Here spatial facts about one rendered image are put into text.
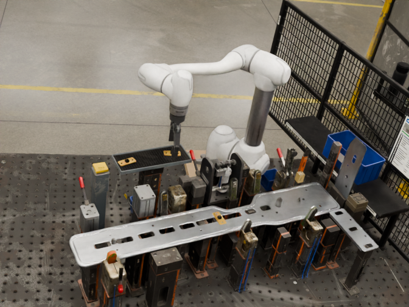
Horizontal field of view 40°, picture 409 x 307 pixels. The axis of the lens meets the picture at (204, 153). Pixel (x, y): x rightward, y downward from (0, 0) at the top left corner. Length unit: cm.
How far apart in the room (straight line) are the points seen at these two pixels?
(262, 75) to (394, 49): 249
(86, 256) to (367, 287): 145
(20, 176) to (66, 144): 147
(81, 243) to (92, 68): 353
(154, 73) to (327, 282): 137
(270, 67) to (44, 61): 345
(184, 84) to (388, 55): 308
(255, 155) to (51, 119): 235
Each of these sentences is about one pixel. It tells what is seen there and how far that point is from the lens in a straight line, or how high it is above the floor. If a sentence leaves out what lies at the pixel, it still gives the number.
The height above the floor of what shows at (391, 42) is 93.
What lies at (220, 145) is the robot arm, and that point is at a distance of 330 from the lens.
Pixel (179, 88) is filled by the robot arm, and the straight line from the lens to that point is 255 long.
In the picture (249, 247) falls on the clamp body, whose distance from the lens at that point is 263.
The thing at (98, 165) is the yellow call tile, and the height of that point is 116.
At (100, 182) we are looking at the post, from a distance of 270.
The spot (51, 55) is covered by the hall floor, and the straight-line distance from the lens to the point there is 607.
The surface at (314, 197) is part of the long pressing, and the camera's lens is 302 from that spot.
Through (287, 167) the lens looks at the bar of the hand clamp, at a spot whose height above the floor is 111.
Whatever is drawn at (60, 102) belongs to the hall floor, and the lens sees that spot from 530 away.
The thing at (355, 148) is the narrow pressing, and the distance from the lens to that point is 297.
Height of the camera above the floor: 283
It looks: 36 degrees down
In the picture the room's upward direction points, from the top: 11 degrees clockwise
